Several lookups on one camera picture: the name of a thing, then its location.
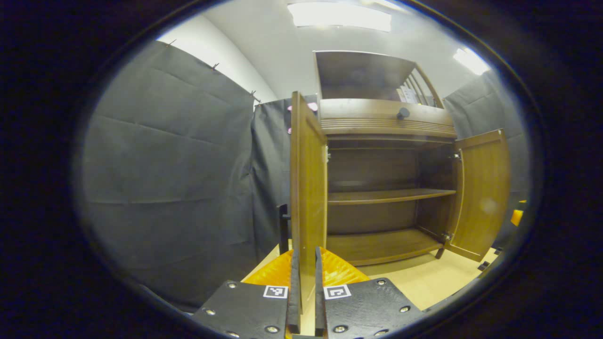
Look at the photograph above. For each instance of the wooden drawer with black knob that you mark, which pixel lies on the wooden drawer with black knob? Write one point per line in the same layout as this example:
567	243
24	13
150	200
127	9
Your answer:
377	120

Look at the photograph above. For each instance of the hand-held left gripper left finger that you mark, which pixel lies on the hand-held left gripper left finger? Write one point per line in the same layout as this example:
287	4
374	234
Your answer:
245	310

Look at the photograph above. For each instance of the black backdrop cloth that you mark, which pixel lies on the black backdrop cloth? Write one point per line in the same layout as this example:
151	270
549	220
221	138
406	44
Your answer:
165	179

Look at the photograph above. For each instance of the books on cabinet shelf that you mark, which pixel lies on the books on cabinet shelf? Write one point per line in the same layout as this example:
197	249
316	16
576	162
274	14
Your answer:
410	95

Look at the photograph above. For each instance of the wooden double-door shoe cabinet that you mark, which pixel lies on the wooden double-door shoe cabinet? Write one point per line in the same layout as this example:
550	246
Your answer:
377	169

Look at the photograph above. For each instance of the large ceiling light panel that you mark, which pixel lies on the large ceiling light panel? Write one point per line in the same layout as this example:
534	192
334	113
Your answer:
339	16

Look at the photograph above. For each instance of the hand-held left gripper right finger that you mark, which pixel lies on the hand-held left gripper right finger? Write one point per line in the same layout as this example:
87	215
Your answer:
367	310

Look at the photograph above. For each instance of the small ceiling light panel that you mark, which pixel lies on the small ceiling light panel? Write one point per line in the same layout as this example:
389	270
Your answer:
471	61

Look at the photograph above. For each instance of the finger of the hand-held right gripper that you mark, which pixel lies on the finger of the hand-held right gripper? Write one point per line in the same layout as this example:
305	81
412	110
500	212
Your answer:
517	217

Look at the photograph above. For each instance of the wooden cabinet door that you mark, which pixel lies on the wooden cabinet door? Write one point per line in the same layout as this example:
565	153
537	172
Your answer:
480	188
308	188

